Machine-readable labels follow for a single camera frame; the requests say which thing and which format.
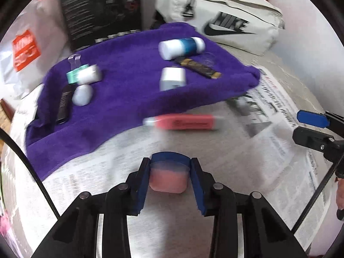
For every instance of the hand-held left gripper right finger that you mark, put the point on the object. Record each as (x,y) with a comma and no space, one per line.
(199,185)

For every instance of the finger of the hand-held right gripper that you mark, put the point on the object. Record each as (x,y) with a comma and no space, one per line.
(309,137)
(313,118)

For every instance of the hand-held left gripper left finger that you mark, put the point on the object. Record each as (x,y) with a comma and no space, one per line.
(142,185)

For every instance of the pink highlighter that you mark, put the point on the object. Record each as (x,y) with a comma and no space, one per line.
(185,122)

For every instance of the small white cap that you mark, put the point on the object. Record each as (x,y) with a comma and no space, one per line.
(81,95)

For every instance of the white charger plug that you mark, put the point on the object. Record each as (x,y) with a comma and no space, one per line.
(173,78)

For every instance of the black stick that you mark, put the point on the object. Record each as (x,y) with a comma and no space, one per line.
(64,103)

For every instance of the black and gold sachet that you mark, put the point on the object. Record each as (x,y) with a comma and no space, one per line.
(199,68)

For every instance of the person's right hand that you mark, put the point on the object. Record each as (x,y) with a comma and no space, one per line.
(340,199)

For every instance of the newspaper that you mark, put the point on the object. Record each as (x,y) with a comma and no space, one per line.
(268,150)

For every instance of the purple towel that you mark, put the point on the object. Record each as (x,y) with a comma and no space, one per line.
(129,86)

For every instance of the clear plastic piece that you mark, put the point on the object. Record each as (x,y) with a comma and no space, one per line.
(210,59)

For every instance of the green binder clip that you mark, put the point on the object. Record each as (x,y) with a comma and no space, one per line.
(74,72)

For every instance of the white sling bag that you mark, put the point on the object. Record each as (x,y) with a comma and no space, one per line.
(228,16)

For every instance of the blue and white bottle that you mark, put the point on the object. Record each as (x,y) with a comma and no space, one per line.
(182,47)

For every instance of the black product box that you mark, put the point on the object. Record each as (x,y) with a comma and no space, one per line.
(102,13)

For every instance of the white plastic shopping bag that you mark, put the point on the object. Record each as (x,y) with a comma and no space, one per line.
(27,48)

